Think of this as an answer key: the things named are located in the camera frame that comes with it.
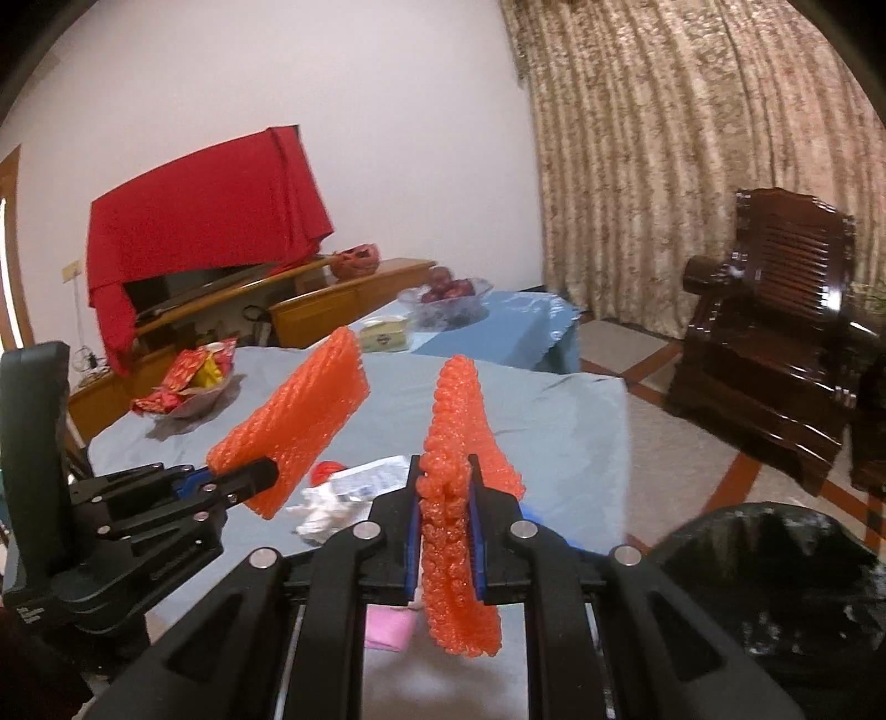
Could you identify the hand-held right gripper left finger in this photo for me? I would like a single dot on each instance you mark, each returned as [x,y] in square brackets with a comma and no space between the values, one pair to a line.
[414,547]

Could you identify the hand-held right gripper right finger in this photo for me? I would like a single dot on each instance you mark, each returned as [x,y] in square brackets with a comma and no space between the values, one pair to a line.
[477,547]

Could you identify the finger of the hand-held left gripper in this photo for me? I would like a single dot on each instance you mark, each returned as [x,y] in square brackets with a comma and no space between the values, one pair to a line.
[190,481]
[246,479]

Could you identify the red plastic bag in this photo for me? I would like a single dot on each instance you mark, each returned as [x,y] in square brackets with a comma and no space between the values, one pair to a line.
[324,472]

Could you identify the orange bubble wrap sheet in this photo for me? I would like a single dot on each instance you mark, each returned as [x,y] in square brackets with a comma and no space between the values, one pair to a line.
[304,408]
[453,443]

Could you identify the black trash bin bag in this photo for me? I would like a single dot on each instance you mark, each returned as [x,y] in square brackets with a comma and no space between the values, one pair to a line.
[775,602]

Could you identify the glass snack bowl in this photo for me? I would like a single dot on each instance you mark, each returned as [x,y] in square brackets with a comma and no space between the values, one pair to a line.
[201,405]

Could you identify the clear plastic wrapper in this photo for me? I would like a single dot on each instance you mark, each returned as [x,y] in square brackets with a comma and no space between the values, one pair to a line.
[370,478]

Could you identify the crumpled white tissue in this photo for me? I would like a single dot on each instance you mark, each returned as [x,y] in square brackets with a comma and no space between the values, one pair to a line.
[325,509]

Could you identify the red patterned snack packet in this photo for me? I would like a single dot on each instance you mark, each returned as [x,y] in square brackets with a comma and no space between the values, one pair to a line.
[183,367]
[156,403]

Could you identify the red and yellow snack packet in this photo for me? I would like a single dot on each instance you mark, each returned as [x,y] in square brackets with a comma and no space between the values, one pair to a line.
[223,353]

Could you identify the grey tablecloth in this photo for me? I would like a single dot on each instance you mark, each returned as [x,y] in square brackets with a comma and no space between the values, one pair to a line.
[554,429]

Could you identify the wooden television cabinet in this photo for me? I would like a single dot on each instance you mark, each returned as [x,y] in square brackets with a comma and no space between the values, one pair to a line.
[318,311]

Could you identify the black television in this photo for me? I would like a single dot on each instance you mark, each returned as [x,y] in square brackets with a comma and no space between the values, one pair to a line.
[194,284]

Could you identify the yellowish tissue box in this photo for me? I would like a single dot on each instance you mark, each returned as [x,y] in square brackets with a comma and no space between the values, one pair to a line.
[384,336]

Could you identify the blue tablecloth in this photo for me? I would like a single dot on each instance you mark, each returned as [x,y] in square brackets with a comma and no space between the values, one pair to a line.
[512,332]

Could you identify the glass fruit bowl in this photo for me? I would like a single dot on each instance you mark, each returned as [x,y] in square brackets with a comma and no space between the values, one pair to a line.
[450,308]

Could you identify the red bag on sideboard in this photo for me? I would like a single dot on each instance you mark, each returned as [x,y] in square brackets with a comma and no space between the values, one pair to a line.
[354,262]

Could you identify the red apple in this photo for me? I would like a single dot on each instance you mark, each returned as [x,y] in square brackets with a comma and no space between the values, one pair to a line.
[462,288]
[441,278]
[432,295]

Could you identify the red cloth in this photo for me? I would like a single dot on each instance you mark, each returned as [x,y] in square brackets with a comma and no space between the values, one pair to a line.
[201,208]

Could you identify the dark wooden armchair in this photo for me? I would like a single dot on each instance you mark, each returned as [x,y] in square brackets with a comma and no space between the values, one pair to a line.
[775,332]

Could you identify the dark wooden side furniture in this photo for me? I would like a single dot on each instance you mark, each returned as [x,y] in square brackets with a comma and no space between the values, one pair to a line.
[871,415]

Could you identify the beige patterned curtain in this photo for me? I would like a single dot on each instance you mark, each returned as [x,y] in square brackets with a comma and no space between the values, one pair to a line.
[678,152]

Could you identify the wooden door frame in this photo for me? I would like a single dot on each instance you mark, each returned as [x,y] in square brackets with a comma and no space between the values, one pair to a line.
[10,277]

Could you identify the wall socket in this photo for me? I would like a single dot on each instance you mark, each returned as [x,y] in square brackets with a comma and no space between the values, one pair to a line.
[71,271]

